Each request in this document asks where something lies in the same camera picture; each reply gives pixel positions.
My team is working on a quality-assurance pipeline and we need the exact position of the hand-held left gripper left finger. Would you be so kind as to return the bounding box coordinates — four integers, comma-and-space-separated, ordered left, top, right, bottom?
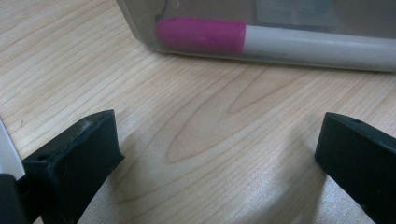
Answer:
21, 109, 125, 224

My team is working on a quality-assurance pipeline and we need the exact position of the clear grey plastic storage box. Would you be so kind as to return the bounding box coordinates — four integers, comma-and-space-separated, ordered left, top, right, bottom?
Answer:
115, 0, 396, 74

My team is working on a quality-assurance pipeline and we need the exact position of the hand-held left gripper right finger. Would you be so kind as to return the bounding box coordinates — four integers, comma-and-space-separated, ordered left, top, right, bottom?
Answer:
314, 111, 396, 224

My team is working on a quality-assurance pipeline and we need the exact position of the magenta marker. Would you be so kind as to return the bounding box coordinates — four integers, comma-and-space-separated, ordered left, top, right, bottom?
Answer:
155, 16, 396, 73

